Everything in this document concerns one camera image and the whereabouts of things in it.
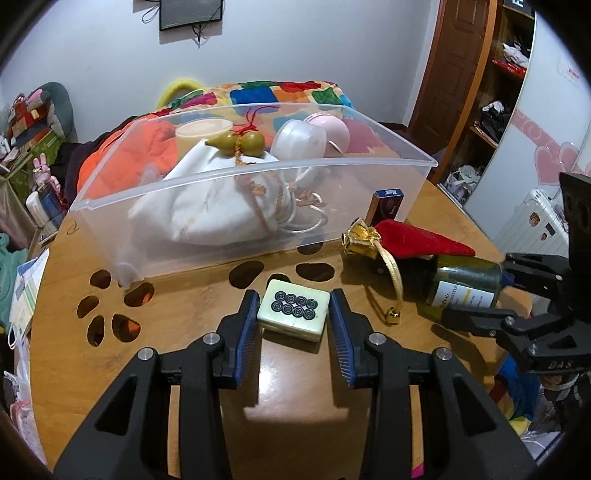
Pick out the cream candle jar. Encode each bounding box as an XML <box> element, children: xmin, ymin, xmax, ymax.
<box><xmin>175</xmin><ymin>118</ymin><xmax>233</xmax><ymax>160</ymax></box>

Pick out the green storage box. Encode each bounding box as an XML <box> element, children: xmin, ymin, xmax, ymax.
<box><xmin>7</xmin><ymin>132</ymin><xmax>63</xmax><ymax>203</ymax></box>

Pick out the colourful patchwork blanket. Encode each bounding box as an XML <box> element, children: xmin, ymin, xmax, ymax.
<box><xmin>154</xmin><ymin>80</ymin><xmax>353</xmax><ymax>116</ymax></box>

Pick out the brown wooden door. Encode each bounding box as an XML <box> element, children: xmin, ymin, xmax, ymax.
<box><xmin>410</xmin><ymin>1</ymin><xmax>491</xmax><ymax>139</ymax></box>

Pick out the red drawstring pouch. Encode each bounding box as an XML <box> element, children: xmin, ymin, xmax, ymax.
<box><xmin>342</xmin><ymin>218</ymin><xmax>476</xmax><ymax>325</ymax></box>

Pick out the stack of paper cards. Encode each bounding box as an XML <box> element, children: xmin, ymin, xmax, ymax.
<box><xmin>7</xmin><ymin>249</ymin><xmax>50</xmax><ymax>350</ymax></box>

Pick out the pink bunny toy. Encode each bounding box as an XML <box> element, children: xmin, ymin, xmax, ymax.
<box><xmin>32</xmin><ymin>153</ymin><xmax>61</xmax><ymax>194</ymax></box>

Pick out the pink round device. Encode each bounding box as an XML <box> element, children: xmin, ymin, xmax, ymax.
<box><xmin>304</xmin><ymin>112</ymin><xmax>351</xmax><ymax>157</ymax></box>

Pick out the white cloth pouch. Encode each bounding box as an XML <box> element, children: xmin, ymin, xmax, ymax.
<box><xmin>127</xmin><ymin>138</ymin><xmax>297</xmax><ymax>246</ymax></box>

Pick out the wooden shelf unit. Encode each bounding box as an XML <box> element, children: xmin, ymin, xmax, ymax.
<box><xmin>433</xmin><ymin>1</ymin><xmax>536</xmax><ymax>205</ymax></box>

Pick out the green mahjong tile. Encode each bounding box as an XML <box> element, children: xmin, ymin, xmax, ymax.
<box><xmin>257</xmin><ymin>279</ymin><xmax>331</xmax><ymax>343</ymax></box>

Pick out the orange puffer jacket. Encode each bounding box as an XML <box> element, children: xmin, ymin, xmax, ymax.
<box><xmin>76</xmin><ymin>116</ymin><xmax>178</xmax><ymax>198</ymax></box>

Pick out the dark blue card box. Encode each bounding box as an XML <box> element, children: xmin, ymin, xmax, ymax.
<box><xmin>365</xmin><ymin>188</ymin><xmax>404</xmax><ymax>226</ymax></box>

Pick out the yellow foam headboard loop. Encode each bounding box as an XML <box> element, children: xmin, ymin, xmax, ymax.
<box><xmin>156</xmin><ymin>78</ymin><xmax>202</xmax><ymax>110</ymax></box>

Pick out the small wall monitor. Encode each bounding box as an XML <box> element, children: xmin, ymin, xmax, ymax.
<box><xmin>159</xmin><ymin>0</ymin><xmax>223</xmax><ymax>31</ymax></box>

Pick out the golden gourd charm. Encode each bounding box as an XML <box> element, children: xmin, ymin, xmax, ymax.
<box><xmin>204</xmin><ymin>105</ymin><xmax>282</xmax><ymax>232</ymax></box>

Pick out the green glass bottle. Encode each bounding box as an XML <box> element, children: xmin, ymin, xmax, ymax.
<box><xmin>426</xmin><ymin>255</ymin><xmax>514</xmax><ymax>308</ymax></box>

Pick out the teal dinosaur plush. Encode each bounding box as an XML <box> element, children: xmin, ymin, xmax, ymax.
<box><xmin>0</xmin><ymin>233</ymin><xmax>28</xmax><ymax>332</ymax></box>

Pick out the grey plush cushion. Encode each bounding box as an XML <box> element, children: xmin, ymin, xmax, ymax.
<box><xmin>40</xmin><ymin>82</ymin><xmax>73</xmax><ymax>139</ymax></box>

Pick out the clear plastic storage bin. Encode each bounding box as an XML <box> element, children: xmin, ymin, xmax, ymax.
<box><xmin>70</xmin><ymin>103</ymin><xmax>436</xmax><ymax>286</ymax></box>

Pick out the white suitcase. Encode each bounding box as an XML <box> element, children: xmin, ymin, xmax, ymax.
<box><xmin>493</xmin><ymin>189</ymin><xmax>568</xmax><ymax>257</ymax></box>

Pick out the dark purple garment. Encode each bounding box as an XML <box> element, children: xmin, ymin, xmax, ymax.
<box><xmin>56</xmin><ymin>139</ymin><xmax>101</xmax><ymax>204</ymax></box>

